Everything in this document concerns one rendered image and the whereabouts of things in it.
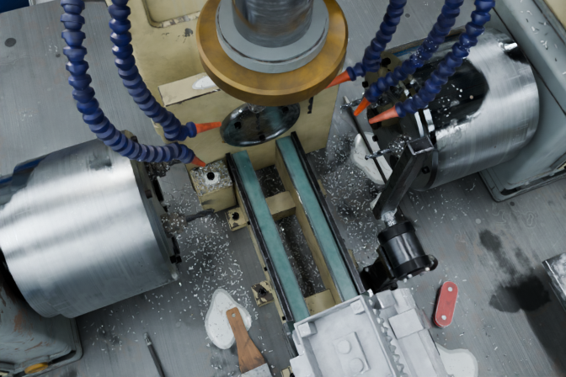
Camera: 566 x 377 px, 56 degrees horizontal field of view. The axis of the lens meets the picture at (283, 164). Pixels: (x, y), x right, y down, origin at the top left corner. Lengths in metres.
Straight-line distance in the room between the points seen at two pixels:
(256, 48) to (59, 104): 0.76
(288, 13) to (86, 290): 0.47
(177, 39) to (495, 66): 0.50
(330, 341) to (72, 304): 0.36
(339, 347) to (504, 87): 0.46
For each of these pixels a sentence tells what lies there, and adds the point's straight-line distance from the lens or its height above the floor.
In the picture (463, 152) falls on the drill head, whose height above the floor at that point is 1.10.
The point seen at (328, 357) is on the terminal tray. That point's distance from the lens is 0.75.
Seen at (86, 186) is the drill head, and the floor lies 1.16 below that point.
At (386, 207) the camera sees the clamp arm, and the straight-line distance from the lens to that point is 0.85.
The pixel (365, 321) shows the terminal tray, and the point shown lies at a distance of 0.74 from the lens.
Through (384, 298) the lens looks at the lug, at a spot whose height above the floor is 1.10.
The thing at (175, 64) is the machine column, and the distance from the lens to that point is 0.95.
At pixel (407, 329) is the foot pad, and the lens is 0.77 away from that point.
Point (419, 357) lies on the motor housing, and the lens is 0.78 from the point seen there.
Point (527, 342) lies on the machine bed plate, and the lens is 1.15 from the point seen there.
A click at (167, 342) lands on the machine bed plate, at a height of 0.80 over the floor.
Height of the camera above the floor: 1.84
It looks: 66 degrees down
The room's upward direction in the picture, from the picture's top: 3 degrees clockwise
